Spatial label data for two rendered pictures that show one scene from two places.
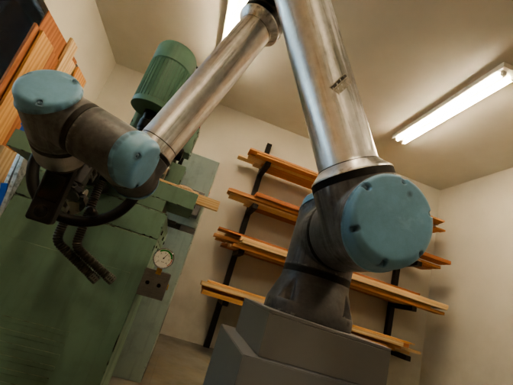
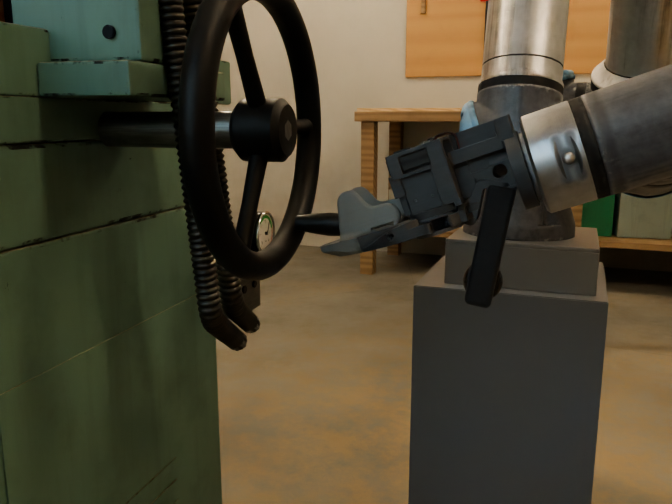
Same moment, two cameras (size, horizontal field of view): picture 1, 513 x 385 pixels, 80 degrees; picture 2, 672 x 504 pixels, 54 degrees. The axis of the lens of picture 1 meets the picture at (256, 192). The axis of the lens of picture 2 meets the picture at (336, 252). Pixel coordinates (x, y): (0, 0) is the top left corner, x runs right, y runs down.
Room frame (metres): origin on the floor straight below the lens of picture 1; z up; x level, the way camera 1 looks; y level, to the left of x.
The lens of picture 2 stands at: (0.44, 0.98, 0.82)
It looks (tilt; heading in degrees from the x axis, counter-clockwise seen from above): 12 degrees down; 298
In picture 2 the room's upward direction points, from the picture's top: straight up
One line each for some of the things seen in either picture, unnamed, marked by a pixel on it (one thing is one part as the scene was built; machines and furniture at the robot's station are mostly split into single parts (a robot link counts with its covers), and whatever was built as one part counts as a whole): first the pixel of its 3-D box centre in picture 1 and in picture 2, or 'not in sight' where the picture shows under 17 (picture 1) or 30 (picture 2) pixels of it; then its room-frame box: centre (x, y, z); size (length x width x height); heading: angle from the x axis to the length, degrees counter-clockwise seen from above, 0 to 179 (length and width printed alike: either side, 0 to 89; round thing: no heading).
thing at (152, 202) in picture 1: (109, 192); (24, 119); (1.08, 0.50, 0.82); 0.40 x 0.21 x 0.04; 101
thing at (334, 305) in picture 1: (311, 295); (519, 204); (0.70, -0.18, 0.67); 0.19 x 0.19 x 0.10
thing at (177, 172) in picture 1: (172, 177); not in sight; (1.35, 0.39, 1.02); 0.09 x 0.07 x 0.12; 101
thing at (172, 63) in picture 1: (165, 82); not in sight; (1.14, 0.51, 1.35); 0.18 x 0.18 x 0.31
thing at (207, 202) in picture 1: (151, 182); not in sight; (1.16, 0.40, 0.92); 0.55 x 0.02 x 0.04; 101
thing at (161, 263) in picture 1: (162, 261); (255, 239); (0.98, 0.21, 0.65); 0.06 x 0.04 x 0.08; 101
